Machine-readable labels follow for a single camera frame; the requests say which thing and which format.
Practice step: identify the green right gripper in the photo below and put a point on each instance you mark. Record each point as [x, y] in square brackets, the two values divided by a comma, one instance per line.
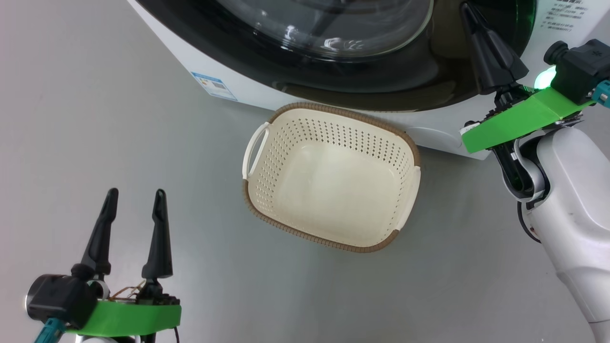
[519, 119]

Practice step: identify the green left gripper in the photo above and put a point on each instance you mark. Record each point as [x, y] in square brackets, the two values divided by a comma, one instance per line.
[133, 317]

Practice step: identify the washing machine glass door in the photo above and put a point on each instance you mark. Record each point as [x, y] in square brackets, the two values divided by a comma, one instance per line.
[333, 81]

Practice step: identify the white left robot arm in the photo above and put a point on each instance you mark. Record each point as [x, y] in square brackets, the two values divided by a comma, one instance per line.
[109, 339]

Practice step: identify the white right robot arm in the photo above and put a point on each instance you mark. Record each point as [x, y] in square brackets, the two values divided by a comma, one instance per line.
[572, 200]

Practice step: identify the white front-load washing machine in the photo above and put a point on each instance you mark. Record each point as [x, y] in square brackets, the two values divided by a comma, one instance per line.
[245, 90]

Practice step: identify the small printed text sticker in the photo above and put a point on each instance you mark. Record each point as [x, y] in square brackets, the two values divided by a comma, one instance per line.
[568, 14]

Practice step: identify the round white filter cover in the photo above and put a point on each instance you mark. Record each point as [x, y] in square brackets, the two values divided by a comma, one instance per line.
[436, 139]

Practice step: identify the blue energy label sticker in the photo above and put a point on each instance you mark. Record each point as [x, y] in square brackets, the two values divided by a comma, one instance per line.
[214, 86]

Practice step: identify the cream laundry basket brown rim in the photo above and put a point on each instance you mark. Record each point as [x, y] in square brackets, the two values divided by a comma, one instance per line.
[333, 190]

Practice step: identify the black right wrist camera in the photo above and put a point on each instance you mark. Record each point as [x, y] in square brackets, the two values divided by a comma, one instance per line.
[581, 69]

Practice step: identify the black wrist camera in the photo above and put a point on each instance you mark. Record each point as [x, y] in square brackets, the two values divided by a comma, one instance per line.
[581, 69]
[59, 300]

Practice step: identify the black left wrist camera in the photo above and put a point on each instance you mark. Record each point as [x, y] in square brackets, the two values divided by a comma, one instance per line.
[59, 300]

